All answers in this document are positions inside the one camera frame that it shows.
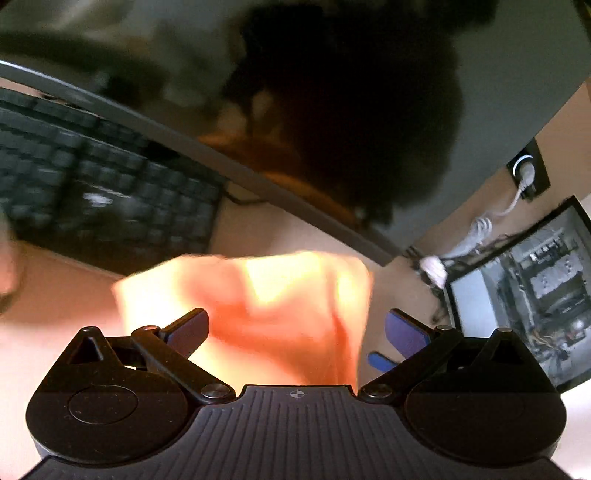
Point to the curved black monitor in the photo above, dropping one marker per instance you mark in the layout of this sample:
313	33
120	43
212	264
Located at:
346	92

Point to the orange and green pumpkin costume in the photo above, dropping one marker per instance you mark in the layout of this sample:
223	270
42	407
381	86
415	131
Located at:
277	314

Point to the black wall socket strip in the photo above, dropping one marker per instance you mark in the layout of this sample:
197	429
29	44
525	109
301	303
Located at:
530	168

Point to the black keyboard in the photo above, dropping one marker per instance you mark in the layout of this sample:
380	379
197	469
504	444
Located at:
101	184

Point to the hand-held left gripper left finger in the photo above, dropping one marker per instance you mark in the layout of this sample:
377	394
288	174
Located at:
188	331

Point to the white lace cloth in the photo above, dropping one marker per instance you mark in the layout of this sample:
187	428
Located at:
434	270

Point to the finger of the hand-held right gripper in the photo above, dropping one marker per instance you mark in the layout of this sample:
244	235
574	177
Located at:
381	361

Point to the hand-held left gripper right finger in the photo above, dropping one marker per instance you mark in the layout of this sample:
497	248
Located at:
407	334

